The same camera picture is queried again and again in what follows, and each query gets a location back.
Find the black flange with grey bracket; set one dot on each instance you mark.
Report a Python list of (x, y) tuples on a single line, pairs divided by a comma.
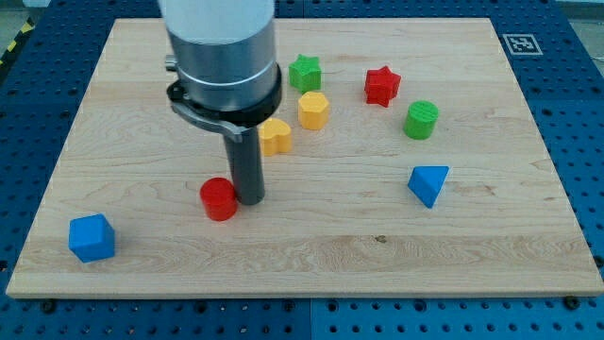
[(227, 95)]

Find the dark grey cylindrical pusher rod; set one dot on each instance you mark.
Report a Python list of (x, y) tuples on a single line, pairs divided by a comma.
[(244, 158)]

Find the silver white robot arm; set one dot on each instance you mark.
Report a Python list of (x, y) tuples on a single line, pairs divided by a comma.
[(220, 28)]

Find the yellow hexagon block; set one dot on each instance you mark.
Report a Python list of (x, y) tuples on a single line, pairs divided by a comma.
[(313, 110)]

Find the yellow heart block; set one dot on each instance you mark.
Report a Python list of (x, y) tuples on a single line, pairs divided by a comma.
[(275, 137)]

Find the red cylinder block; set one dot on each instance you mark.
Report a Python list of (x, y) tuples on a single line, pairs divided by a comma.
[(219, 199)]

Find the green star block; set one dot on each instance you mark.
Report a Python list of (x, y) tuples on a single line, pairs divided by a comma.
[(305, 74)]

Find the red star block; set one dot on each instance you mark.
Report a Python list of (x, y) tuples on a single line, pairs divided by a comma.
[(381, 86)]

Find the light wooden board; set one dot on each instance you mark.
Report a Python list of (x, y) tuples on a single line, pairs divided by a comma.
[(338, 219)]

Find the blue cube block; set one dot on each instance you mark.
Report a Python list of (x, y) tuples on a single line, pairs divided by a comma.
[(91, 238)]

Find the green cylinder block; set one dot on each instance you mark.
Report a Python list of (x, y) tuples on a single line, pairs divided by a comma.
[(421, 119)]

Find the blue triangle block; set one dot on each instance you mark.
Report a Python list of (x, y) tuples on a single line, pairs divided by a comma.
[(427, 181)]

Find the white fiducial marker tag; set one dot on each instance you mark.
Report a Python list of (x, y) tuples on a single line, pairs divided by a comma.
[(522, 44)]

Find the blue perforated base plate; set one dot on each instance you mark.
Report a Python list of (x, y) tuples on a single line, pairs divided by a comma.
[(53, 65)]

